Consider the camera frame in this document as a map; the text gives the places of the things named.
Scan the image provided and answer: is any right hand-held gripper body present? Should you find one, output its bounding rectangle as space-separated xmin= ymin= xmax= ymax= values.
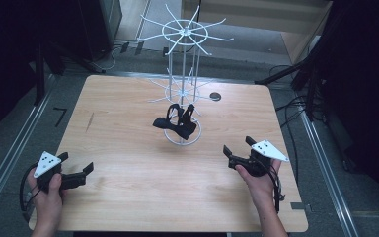
xmin=228 ymin=139 xmax=290 ymax=178

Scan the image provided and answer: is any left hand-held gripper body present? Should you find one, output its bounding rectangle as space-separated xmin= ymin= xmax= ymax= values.
xmin=33 ymin=150 xmax=88 ymax=194

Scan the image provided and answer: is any white wire display rack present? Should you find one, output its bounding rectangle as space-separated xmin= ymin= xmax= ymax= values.
xmin=137 ymin=3 xmax=235 ymax=147

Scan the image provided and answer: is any person's right hand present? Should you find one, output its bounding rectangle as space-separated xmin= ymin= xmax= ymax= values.
xmin=234 ymin=159 xmax=282 ymax=212

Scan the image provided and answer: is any person's left hand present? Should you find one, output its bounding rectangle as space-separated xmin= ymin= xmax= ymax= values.
xmin=27 ymin=173 xmax=64 ymax=225

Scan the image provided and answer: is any black tripod leg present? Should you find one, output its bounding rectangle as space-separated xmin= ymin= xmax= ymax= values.
xmin=254 ymin=58 xmax=311 ymax=86

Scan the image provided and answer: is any black metal stand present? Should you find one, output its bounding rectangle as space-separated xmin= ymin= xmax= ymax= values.
xmin=34 ymin=40 xmax=67 ymax=107

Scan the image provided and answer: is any light wooden furniture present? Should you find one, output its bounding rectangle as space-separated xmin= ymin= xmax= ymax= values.
xmin=181 ymin=0 xmax=334 ymax=65

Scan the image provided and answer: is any dark cabinet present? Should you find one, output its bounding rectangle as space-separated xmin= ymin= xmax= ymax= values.
xmin=77 ymin=0 xmax=123 ymax=62

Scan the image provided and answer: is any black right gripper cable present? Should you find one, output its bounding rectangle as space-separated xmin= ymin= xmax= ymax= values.
xmin=264 ymin=161 xmax=286 ymax=213

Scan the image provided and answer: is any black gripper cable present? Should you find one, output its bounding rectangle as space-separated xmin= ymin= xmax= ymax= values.
xmin=264 ymin=161 xmax=286 ymax=213
xmin=19 ymin=162 xmax=44 ymax=222

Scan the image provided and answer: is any metal floor rail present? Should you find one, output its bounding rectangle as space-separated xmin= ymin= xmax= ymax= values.
xmin=299 ymin=110 xmax=360 ymax=237
xmin=0 ymin=73 xmax=57 ymax=228
xmin=105 ymin=69 xmax=271 ymax=86

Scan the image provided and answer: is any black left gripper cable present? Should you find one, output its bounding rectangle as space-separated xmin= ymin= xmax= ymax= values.
xmin=19 ymin=162 xmax=44 ymax=222

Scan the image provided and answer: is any black floor cable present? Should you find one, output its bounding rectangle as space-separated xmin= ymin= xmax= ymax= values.
xmin=274 ymin=98 xmax=310 ymax=113
xmin=278 ymin=110 xmax=308 ymax=130

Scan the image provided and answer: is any white floor cable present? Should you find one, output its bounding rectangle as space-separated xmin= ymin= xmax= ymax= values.
xmin=104 ymin=44 xmax=123 ymax=72

